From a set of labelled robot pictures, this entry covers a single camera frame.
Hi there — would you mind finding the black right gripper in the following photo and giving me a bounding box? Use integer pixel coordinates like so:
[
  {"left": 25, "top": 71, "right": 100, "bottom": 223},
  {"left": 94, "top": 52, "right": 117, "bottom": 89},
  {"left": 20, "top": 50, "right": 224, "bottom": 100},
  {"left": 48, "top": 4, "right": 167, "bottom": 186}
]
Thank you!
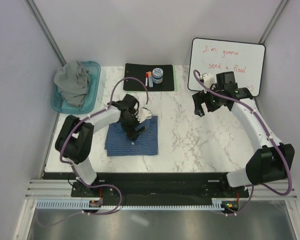
[{"left": 192, "top": 83, "right": 224, "bottom": 117}]

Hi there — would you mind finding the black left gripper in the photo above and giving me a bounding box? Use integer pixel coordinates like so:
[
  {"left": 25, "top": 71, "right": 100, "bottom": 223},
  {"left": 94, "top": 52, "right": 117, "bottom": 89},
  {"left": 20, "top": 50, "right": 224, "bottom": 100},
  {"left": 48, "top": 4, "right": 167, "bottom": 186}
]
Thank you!
[{"left": 119, "top": 110, "right": 146, "bottom": 141}]

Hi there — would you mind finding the blue checkered long sleeve shirt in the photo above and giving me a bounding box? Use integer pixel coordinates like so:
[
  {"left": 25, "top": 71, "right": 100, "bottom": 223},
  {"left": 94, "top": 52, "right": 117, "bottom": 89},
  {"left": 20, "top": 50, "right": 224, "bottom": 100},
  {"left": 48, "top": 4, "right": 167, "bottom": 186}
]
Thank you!
[{"left": 104, "top": 116, "right": 159, "bottom": 157}]

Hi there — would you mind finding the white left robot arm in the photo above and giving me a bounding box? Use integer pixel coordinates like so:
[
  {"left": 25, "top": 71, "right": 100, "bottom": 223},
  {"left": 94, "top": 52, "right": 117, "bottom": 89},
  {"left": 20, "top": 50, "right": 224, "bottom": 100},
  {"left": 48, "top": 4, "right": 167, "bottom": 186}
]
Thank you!
[{"left": 54, "top": 94, "right": 153, "bottom": 197}]

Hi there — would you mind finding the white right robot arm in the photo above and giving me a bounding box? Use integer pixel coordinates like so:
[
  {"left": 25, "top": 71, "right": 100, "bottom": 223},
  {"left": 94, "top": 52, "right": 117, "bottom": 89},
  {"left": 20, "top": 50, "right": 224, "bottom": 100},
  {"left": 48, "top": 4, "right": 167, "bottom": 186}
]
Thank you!
[{"left": 192, "top": 69, "right": 295, "bottom": 197}]

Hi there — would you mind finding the red marker pen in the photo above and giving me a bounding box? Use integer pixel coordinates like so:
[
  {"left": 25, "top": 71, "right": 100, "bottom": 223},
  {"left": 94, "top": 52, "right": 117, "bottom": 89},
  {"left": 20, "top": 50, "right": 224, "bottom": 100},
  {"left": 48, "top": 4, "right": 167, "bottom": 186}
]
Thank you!
[{"left": 145, "top": 72, "right": 149, "bottom": 88}]

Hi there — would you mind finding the blue lidded small jar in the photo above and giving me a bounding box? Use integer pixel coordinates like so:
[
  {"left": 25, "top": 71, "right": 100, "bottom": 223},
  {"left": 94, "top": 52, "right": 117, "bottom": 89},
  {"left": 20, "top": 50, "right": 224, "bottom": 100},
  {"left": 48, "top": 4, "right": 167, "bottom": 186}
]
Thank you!
[{"left": 152, "top": 67, "right": 164, "bottom": 84}]

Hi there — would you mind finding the black clipboard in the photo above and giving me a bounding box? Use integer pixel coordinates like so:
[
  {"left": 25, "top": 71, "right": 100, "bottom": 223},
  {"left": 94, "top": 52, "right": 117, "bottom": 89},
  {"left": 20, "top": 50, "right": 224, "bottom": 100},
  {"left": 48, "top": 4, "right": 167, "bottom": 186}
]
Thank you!
[{"left": 124, "top": 63, "right": 175, "bottom": 92}]

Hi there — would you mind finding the grey crumpled shirt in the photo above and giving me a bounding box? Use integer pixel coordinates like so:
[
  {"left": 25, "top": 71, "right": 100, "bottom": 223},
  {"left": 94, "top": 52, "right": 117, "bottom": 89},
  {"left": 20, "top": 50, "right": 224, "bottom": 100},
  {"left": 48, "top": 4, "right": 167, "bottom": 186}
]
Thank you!
[{"left": 53, "top": 61, "right": 91, "bottom": 108}]

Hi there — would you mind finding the teal plastic bin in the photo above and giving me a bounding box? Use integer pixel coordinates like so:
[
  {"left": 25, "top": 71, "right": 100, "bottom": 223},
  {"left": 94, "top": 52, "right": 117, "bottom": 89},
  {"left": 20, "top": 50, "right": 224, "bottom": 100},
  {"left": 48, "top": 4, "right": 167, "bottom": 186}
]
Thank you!
[{"left": 50, "top": 61, "right": 101, "bottom": 115}]

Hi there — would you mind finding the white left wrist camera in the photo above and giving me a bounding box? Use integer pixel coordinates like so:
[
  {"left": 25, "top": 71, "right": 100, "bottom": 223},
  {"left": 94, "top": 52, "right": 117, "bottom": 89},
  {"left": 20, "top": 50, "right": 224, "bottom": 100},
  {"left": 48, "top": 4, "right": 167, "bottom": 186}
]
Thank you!
[{"left": 136, "top": 107, "right": 153, "bottom": 124}]

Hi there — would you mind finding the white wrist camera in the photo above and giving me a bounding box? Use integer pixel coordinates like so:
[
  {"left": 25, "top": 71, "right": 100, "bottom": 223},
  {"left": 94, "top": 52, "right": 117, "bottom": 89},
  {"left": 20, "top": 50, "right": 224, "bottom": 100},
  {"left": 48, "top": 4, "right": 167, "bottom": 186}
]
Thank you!
[
  {"left": 200, "top": 73, "right": 216, "bottom": 89},
  {"left": 136, "top": 107, "right": 153, "bottom": 124}
]

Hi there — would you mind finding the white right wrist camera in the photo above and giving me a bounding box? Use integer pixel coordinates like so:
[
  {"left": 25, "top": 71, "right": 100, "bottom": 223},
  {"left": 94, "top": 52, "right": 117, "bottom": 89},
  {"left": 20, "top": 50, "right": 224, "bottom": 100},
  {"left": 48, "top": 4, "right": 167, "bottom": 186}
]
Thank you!
[{"left": 200, "top": 73, "right": 216, "bottom": 89}]

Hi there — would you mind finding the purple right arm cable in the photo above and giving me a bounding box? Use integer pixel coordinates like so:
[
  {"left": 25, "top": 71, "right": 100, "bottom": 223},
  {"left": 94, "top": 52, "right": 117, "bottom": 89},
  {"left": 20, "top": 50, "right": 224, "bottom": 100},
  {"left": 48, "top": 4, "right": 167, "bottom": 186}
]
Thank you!
[{"left": 192, "top": 69, "right": 294, "bottom": 218}]

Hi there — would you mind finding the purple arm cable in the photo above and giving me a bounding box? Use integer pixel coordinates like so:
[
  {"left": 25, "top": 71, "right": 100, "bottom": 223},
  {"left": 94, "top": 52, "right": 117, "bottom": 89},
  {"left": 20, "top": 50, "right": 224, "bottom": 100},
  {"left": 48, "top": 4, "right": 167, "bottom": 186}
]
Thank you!
[
  {"left": 192, "top": 69, "right": 294, "bottom": 218},
  {"left": 36, "top": 77, "right": 150, "bottom": 228}
]

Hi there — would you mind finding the white whiteboard black frame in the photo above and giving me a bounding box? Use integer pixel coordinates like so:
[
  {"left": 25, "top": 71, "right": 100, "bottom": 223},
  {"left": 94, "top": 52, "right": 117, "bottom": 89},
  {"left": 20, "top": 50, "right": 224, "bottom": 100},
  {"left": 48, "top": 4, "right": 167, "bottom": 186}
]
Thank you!
[{"left": 187, "top": 37, "right": 266, "bottom": 97}]

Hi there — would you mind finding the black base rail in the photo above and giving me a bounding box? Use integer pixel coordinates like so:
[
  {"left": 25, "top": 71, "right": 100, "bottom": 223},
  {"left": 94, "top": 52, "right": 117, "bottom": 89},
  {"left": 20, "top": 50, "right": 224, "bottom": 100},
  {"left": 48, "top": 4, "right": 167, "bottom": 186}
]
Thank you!
[{"left": 42, "top": 171, "right": 282, "bottom": 207}]

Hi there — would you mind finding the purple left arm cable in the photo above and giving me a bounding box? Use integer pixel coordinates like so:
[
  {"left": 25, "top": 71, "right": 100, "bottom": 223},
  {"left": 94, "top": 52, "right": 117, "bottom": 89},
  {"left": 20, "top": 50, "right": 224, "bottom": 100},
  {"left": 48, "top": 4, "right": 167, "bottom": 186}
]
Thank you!
[{"left": 36, "top": 77, "right": 150, "bottom": 228}]

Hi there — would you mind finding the white slotted cable duct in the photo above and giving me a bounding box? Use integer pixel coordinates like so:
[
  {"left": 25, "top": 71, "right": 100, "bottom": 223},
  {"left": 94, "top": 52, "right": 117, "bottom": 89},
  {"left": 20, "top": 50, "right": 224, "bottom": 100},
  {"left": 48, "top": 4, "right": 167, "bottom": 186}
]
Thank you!
[{"left": 36, "top": 199, "right": 239, "bottom": 211}]

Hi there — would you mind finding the aluminium extrusion frame rail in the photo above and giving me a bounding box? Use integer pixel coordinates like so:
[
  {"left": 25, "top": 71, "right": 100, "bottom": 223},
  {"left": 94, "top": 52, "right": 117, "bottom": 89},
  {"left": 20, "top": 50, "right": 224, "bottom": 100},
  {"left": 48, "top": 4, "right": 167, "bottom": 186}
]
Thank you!
[{"left": 25, "top": 180, "right": 298, "bottom": 201}]

